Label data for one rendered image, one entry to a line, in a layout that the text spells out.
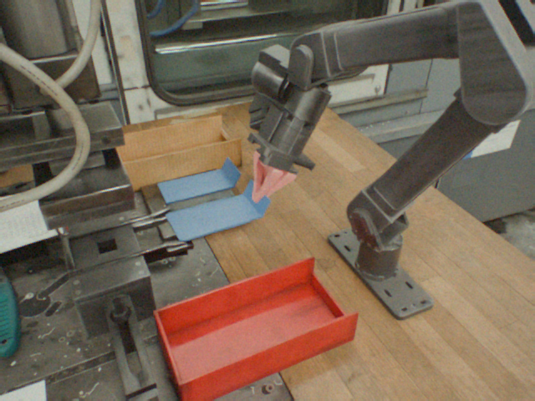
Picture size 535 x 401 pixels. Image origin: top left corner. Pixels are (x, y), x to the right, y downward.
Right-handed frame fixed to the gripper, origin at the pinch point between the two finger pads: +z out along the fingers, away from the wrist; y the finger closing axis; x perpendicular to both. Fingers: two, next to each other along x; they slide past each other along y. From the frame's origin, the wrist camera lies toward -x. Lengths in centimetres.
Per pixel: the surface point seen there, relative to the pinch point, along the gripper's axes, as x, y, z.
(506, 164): -50, -149, -21
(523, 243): -39, -181, 6
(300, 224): -1.7, -13.4, 3.9
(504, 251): 19.9, -37.2, -9.3
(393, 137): -52, -82, -12
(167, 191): -19.4, 5.0, 11.3
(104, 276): 4.6, 21.2, 15.1
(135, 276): 6.5, 18.0, 13.3
